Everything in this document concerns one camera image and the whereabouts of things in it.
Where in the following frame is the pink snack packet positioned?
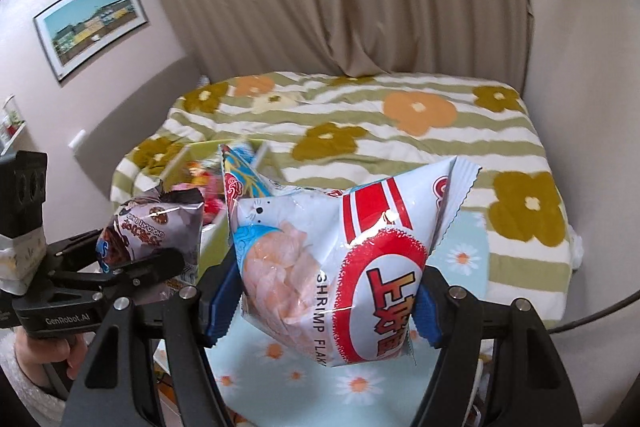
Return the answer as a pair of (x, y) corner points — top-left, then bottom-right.
(170, 159), (224, 225)

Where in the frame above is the shrimp flakes snack bag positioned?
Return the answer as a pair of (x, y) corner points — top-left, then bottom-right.
(220, 145), (482, 360)

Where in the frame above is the framed landscape picture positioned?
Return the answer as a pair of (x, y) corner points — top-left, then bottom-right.
(34, 0), (149, 83)

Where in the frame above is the light blue daisy tablecloth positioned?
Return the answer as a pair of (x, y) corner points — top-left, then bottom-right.
(154, 208), (494, 427)

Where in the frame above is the left hand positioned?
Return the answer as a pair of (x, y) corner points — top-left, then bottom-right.
(14, 327), (88, 389)

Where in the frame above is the floral striped blanket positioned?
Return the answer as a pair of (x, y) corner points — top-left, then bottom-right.
(110, 72), (573, 325)

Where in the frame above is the black cable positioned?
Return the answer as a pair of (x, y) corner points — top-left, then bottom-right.
(546, 288), (640, 335)

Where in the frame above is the green storage box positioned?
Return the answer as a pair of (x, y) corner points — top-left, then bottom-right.
(160, 141), (230, 279)

